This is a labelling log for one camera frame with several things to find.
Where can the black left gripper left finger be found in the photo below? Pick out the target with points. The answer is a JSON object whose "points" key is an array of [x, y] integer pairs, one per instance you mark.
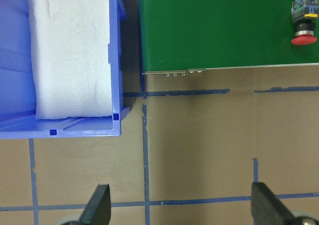
{"points": [[98, 209]]}

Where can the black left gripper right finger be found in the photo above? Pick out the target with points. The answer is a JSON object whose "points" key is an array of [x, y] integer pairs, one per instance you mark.
{"points": [[267, 209]]}

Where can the red push button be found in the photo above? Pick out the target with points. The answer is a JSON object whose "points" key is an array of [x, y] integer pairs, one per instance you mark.
{"points": [[304, 13]]}

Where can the blue bin left side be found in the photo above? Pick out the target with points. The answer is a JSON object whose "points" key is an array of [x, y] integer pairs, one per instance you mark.
{"points": [[17, 88]]}

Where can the white foam pad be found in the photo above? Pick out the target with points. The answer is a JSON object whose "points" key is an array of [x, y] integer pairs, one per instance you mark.
{"points": [[70, 59]]}

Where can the green conveyor belt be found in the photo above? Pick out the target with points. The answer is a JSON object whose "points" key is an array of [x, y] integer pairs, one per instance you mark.
{"points": [[195, 35]]}

